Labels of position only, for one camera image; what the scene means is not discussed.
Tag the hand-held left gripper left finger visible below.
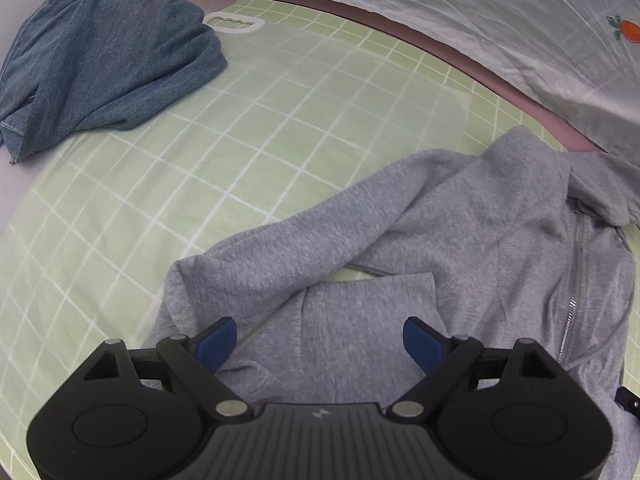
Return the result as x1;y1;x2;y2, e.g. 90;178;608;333
82;316;254;419

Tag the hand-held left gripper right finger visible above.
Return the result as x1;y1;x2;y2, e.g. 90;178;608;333
387;316;571;419

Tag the grey zip hoodie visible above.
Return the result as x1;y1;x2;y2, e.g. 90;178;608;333
145;126;640;480

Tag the green grid mat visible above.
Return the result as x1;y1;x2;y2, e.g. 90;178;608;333
0;0;566;480

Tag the blue denim garment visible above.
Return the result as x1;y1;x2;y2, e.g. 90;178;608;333
0;0;229;166

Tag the grey printed sheet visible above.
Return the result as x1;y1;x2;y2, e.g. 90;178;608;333
117;0;640;156

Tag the white plastic handle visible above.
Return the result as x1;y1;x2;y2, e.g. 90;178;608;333
202;10;264;36

